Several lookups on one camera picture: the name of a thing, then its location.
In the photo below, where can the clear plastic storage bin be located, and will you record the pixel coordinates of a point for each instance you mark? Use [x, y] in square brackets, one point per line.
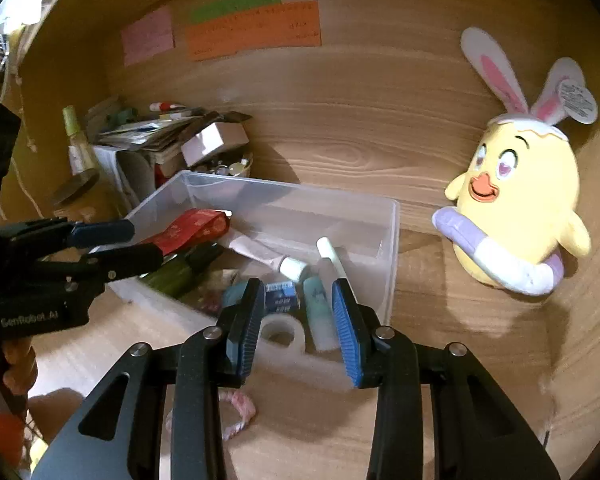
[330, 210]

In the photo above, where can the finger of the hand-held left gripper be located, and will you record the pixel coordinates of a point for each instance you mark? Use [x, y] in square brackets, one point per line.
[105, 232]
[130, 262]

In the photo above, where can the red box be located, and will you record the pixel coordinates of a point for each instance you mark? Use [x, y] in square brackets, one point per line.
[162, 175]

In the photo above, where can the white squeeze tube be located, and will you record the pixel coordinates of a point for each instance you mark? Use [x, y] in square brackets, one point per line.
[260, 252]

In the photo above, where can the red paper envelope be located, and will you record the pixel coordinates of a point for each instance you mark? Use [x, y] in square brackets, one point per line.
[190, 227]

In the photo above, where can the yellow green bottle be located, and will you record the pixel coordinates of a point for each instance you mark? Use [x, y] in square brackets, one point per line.
[75, 125]

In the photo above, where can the pink sticky note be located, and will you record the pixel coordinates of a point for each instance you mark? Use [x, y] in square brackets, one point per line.
[147, 37]

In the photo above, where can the dark blue small box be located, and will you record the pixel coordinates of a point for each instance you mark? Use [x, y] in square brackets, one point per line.
[282, 297]

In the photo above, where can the dark bottle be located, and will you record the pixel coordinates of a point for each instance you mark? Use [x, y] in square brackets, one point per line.
[180, 272]

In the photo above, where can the red white marker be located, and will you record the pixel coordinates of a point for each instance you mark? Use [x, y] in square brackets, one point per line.
[167, 106]

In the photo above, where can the pink white hair scrunchie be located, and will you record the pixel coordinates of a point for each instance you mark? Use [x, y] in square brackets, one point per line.
[242, 405]

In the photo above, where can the mint green tube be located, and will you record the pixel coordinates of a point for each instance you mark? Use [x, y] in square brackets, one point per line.
[330, 255]
[317, 305]

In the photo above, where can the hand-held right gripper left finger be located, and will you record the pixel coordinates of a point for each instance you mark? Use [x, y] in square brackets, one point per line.
[245, 330]

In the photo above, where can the white pink cardboard box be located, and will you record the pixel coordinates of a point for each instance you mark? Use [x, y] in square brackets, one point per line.
[215, 142]

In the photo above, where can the green sticky note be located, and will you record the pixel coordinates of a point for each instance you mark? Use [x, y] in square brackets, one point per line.
[235, 5]

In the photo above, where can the person's left hand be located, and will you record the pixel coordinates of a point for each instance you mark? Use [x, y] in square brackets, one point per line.
[22, 360]

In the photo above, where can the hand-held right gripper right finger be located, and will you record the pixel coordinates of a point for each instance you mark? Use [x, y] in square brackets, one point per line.
[347, 340]

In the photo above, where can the yellow chick plush toy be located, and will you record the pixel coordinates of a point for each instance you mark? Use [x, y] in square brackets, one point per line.
[525, 185]

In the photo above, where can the orange sticky note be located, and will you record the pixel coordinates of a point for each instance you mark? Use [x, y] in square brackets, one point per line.
[255, 35]

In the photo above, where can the stack of books and papers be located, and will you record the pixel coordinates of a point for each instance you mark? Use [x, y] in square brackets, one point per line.
[145, 132]

